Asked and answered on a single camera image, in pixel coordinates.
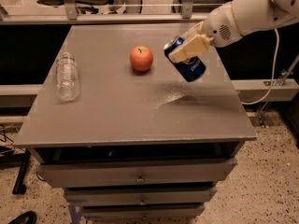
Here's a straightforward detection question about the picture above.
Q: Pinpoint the grey drawer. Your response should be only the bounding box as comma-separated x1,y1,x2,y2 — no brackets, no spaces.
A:
81,203,205,220
65,186,217,206
37,158,236,188

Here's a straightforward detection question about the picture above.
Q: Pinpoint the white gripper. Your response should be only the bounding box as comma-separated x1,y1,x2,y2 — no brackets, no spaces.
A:
168,3,242,63

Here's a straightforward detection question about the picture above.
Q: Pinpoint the blue pepsi can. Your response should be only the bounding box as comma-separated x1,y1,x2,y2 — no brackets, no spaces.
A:
164,36,206,82

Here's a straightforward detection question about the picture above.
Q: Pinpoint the grey metal railing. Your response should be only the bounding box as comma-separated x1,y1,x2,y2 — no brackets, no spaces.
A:
0,0,247,25

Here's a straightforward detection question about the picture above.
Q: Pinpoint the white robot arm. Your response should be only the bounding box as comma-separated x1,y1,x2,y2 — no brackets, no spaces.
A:
169,0,299,63

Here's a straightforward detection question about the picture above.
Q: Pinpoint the grey drawer cabinet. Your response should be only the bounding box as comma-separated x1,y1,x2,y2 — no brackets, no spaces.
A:
13,22,258,221

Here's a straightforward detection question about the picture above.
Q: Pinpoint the white cable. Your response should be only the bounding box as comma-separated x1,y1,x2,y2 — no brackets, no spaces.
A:
241,28,280,106

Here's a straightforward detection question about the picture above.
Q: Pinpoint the top grey drawer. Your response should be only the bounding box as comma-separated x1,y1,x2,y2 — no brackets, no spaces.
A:
37,158,236,188

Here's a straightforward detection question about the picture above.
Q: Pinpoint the red apple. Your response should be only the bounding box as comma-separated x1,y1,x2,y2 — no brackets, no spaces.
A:
130,46,153,72

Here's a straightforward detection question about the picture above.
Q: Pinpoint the middle grey drawer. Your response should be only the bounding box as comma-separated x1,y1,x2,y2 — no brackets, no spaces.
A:
65,186,217,206

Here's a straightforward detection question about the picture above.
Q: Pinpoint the black shoe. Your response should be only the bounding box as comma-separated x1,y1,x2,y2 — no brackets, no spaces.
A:
8,211,37,224

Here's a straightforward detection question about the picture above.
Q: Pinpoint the clear plastic water bottle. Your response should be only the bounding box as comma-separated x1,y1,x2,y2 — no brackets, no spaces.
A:
55,52,79,102

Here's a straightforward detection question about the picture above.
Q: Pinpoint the bottom grey drawer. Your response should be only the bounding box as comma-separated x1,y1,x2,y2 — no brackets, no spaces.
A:
81,203,205,220

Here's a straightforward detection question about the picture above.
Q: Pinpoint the black stand leg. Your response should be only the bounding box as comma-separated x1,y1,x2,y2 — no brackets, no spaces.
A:
12,150,31,195

